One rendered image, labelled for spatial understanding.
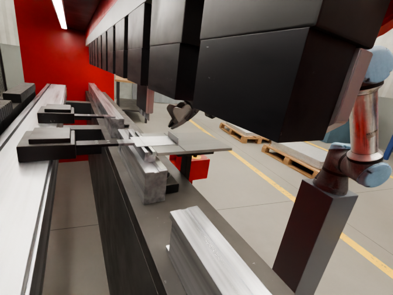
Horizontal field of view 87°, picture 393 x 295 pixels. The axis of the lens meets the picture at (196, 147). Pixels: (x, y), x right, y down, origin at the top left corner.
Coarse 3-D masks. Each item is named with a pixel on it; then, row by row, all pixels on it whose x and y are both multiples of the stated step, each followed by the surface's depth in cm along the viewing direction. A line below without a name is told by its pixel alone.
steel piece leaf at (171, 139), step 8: (144, 136) 68; (152, 136) 69; (160, 136) 71; (168, 136) 72; (176, 136) 66; (144, 144) 62; (152, 144) 63; (160, 144) 64; (168, 144) 65; (176, 144) 65
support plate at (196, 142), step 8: (184, 136) 75; (192, 136) 76; (200, 136) 78; (208, 136) 79; (184, 144) 67; (192, 144) 68; (200, 144) 69; (208, 144) 70; (216, 144) 72; (224, 144) 73; (160, 152) 58; (168, 152) 59; (176, 152) 60; (184, 152) 61; (192, 152) 63; (200, 152) 64
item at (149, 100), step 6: (138, 84) 61; (138, 90) 61; (144, 90) 55; (150, 90) 54; (138, 96) 61; (144, 96) 56; (150, 96) 55; (138, 102) 62; (144, 102) 56; (150, 102) 55; (144, 108) 56; (150, 108) 56; (144, 114) 60
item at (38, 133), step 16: (48, 128) 54; (64, 128) 56; (32, 144) 46; (48, 144) 47; (64, 144) 49; (80, 144) 55; (96, 144) 56; (112, 144) 58; (128, 144) 60; (32, 160) 46
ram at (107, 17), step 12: (108, 0) 80; (120, 0) 61; (132, 0) 50; (144, 0) 42; (96, 12) 116; (108, 12) 82; (120, 12) 62; (96, 24) 119; (108, 24) 83; (96, 36) 123
